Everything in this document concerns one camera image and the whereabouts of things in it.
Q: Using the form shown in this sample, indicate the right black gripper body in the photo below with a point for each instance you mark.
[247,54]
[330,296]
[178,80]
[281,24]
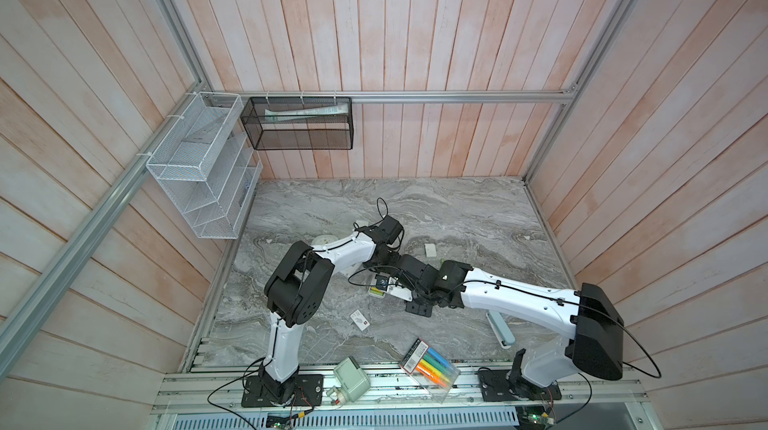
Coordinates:
[418,304]

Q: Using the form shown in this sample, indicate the white remote battery cover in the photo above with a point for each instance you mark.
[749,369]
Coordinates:
[430,251]

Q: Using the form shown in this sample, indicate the red white remote control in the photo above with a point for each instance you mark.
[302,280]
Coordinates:
[376,292]

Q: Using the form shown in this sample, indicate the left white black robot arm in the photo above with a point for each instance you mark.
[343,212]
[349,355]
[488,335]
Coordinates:
[297,286]

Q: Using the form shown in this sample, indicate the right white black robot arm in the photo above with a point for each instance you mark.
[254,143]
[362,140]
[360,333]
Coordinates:
[588,327]

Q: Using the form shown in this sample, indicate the white round alarm clock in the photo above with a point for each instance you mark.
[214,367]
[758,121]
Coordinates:
[323,240]

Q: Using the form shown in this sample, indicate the small white card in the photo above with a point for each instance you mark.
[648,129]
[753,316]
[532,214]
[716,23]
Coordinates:
[360,320]

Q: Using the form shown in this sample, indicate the clear box of markers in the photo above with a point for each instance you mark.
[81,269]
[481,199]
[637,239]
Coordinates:
[430,370]

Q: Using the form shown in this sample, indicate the pale green square device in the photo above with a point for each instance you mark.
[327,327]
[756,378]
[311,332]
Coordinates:
[352,382]

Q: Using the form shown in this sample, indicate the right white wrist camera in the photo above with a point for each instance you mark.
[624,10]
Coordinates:
[392,286]

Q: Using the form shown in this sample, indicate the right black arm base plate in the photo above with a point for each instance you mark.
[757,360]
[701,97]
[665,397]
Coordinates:
[498,388]

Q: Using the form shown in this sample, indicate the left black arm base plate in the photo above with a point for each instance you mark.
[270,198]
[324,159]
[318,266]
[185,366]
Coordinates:
[299,390]

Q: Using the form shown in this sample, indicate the black wire mesh basket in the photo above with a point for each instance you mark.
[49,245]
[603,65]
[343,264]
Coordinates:
[299,123]

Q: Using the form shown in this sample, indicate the white wire mesh shelf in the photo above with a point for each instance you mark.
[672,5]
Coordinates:
[207,167]

